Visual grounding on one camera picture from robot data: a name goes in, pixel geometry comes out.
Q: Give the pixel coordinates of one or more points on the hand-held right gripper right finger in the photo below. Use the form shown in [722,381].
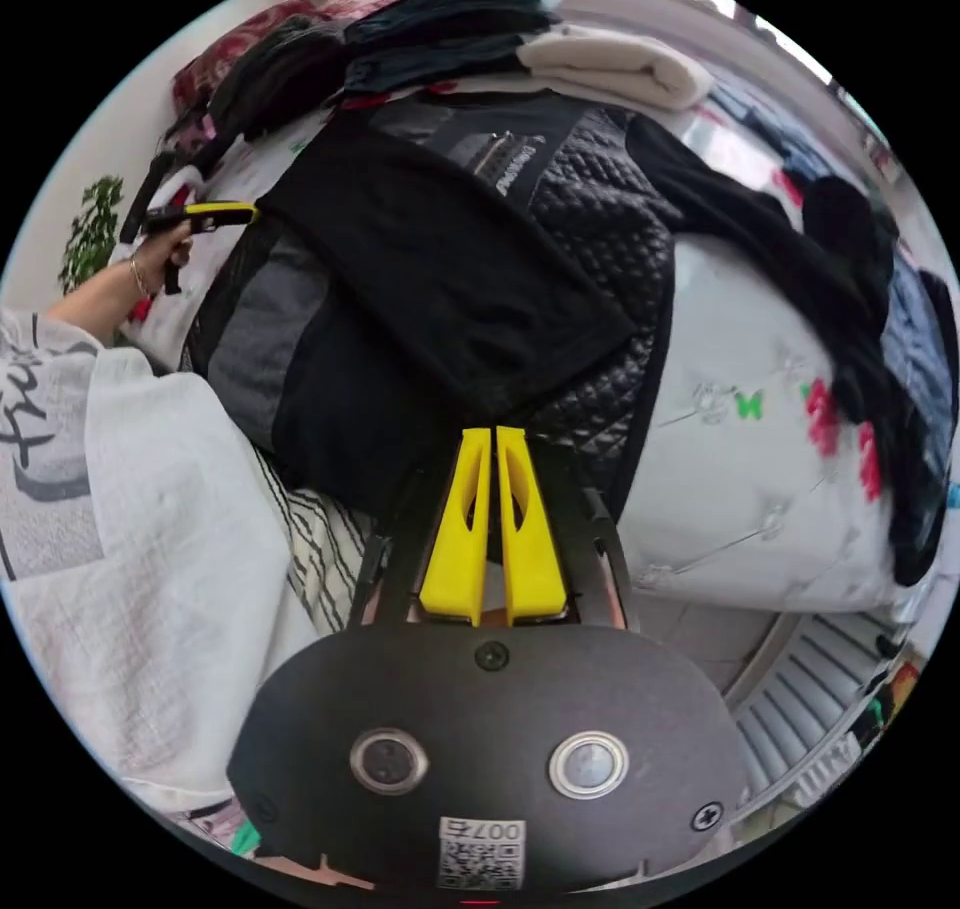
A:
[529,549]

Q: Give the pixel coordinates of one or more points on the pile of dark clothes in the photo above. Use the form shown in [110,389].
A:
[465,39]

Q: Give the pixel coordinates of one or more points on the person's left forearm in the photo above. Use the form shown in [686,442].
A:
[97,301]

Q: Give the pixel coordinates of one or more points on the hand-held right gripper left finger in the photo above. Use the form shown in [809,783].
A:
[457,549]

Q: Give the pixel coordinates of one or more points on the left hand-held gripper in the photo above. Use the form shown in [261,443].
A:
[169,219]

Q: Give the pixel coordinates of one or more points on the pile of black blue clothes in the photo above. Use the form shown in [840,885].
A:
[862,309]

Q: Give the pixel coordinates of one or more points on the green plant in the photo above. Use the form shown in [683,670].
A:
[90,234]

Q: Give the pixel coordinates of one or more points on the person's left hand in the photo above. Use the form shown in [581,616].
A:
[154,264]

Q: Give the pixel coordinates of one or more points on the black long sleeve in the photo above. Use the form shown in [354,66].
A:
[420,286]

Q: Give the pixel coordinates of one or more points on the bed with floral quilt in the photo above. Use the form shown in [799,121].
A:
[735,489]

